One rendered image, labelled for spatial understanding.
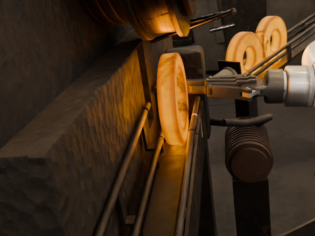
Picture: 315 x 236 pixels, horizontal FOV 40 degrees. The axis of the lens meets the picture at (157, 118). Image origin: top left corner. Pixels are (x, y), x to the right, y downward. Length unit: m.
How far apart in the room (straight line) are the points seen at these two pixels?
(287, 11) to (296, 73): 2.55
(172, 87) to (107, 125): 0.22
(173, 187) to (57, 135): 0.34
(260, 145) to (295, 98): 0.27
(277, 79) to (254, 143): 0.28
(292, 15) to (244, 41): 2.22
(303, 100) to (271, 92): 0.07
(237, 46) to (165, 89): 0.50
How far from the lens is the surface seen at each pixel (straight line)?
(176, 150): 0.86
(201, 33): 3.65
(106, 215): 0.54
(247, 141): 1.17
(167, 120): 0.79
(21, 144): 0.45
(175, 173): 0.79
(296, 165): 2.17
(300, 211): 1.83
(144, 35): 0.74
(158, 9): 0.68
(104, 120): 0.58
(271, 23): 1.40
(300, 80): 0.93
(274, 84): 0.93
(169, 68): 0.80
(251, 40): 1.30
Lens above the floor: 1.03
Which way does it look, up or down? 21 degrees down
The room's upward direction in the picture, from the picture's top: 8 degrees counter-clockwise
